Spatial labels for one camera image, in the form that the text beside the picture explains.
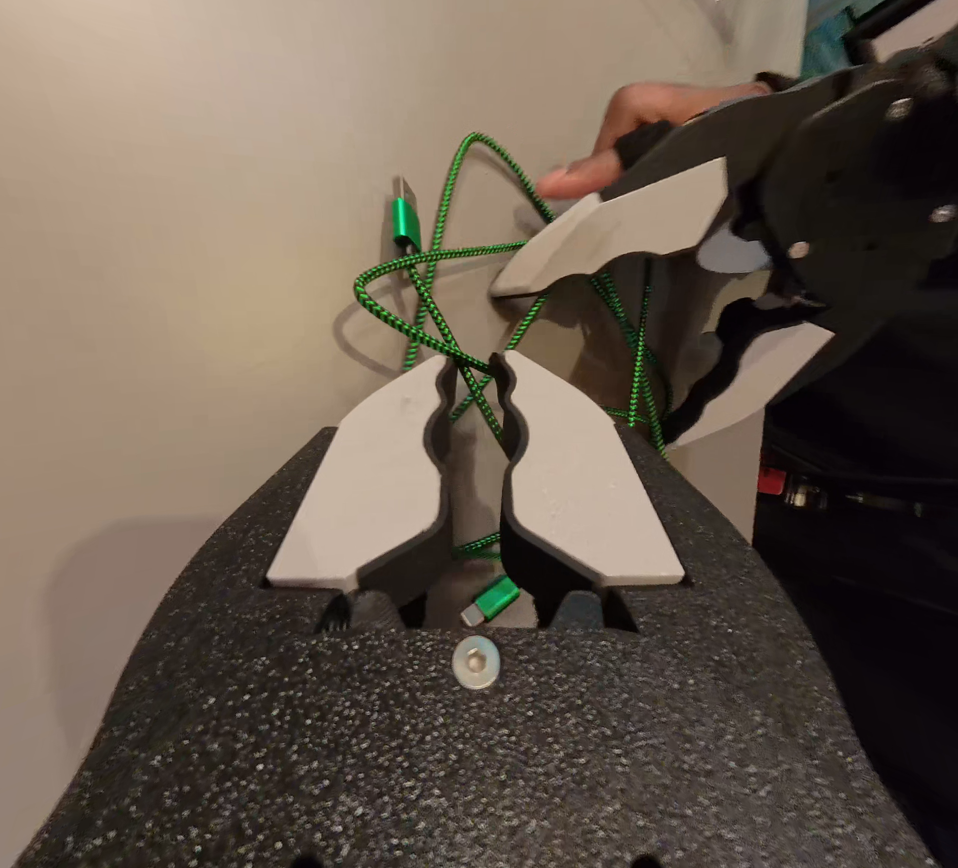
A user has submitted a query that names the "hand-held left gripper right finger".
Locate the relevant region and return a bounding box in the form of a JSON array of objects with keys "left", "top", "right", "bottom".
[{"left": 488, "top": 350, "right": 687, "bottom": 631}]

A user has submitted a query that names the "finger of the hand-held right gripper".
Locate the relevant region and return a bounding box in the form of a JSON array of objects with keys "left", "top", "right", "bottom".
[
  {"left": 488, "top": 157, "right": 773, "bottom": 300},
  {"left": 662, "top": 297, "right": 837, "bottom": 450}
]

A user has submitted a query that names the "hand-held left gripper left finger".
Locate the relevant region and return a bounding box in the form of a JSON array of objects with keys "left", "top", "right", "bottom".
[{"left": 265, "top": 355, "right": 459, "bottom": 610}]

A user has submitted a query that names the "green braided charging cable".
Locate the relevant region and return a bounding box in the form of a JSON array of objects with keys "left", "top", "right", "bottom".
[{"left": 352, "top": 132, "right": 671, "bottom": 625}]

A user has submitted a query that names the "person's right hand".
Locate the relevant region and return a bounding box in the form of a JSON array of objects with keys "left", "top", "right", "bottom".
[{"left": 537, "top": 82, "right": 773, "bottom": 203}]

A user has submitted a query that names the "person's dark clothing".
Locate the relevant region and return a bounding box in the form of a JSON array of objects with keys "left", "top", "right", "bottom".
[{"left": 752, "top": 284, "right": 958, "bottom": 868}]

